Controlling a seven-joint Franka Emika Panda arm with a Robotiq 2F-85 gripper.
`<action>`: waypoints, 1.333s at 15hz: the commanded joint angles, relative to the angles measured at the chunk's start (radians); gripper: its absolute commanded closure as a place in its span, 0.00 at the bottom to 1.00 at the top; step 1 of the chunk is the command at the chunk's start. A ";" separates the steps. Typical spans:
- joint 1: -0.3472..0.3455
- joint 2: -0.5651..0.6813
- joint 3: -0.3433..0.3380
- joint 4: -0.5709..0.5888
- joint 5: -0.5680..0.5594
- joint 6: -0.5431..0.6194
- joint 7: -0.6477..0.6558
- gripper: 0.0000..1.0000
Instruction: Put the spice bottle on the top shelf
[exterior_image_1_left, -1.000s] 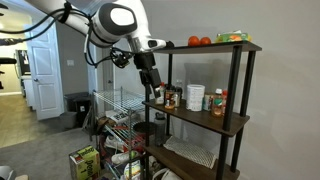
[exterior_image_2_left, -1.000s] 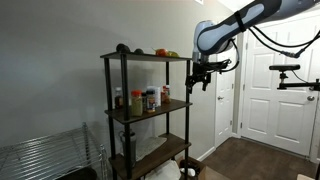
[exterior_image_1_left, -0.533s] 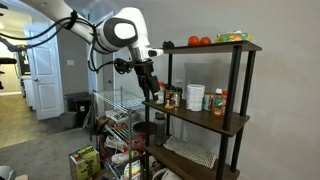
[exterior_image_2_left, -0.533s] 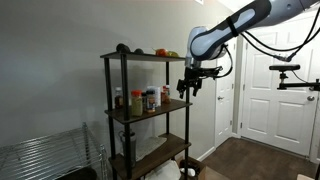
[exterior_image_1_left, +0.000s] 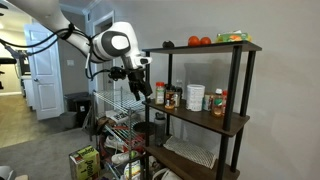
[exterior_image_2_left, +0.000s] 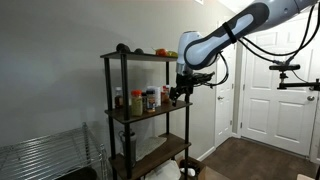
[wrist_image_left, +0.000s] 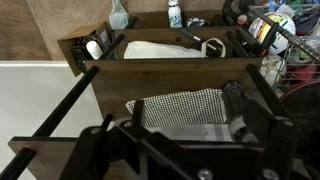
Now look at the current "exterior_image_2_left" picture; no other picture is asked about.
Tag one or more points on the black capped spice jar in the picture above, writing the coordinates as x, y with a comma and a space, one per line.
144, 101

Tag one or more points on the black frame wooden shelf unit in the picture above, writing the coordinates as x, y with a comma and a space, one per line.
150, 115

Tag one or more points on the small dark avocado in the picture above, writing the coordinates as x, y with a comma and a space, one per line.
139, 51

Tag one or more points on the red tomato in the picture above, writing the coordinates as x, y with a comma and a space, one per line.
161, 52

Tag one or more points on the red capped spice jar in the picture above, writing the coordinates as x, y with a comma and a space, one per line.
136, 105

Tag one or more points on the black water bottle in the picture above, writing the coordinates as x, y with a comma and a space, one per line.
131, 146

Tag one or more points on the clear bottle with dark liquid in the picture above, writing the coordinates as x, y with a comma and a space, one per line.
118, 99

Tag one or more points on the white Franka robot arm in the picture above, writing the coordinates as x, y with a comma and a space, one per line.
213, 43

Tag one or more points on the white bag under shelf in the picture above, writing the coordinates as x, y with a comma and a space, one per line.
165, 170

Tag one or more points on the orange label spice bottle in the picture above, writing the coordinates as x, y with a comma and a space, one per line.
150, 101

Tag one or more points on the narrow white panel door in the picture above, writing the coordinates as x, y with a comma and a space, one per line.
225, 113

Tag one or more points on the white mesh mat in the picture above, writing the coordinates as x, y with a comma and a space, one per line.
150, 145

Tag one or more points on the black camera on stand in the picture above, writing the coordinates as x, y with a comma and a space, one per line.
285, 67

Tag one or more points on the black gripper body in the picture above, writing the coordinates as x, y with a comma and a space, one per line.
185, 83

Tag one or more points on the sauce bottle red cap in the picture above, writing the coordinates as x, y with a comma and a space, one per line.
165, 95

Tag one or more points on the brown cardboard box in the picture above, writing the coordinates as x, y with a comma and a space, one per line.
208, 173

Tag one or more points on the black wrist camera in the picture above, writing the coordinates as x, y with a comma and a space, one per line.
203, 78

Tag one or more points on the wide white panel door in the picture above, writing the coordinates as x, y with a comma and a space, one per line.
280, 116

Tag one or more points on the round silver door knob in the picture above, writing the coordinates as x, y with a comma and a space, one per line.
310, 98

